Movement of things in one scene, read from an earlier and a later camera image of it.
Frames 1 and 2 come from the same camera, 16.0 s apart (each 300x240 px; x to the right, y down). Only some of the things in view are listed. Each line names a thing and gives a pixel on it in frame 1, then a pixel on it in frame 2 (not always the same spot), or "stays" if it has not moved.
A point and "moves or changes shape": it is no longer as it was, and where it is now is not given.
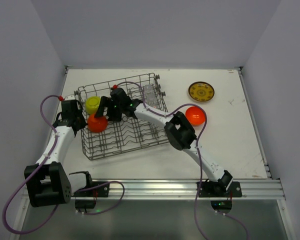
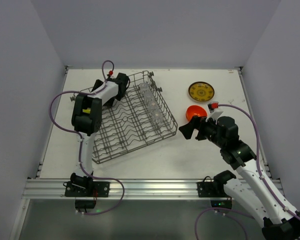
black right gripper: x=108 y=106 to x=198 y=128
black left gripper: x=80 y=122 to x=125 y=81
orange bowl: x=97 y=124 moves or changes shape
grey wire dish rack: x=111 y=108 stays
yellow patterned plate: x=201 y=91 stays
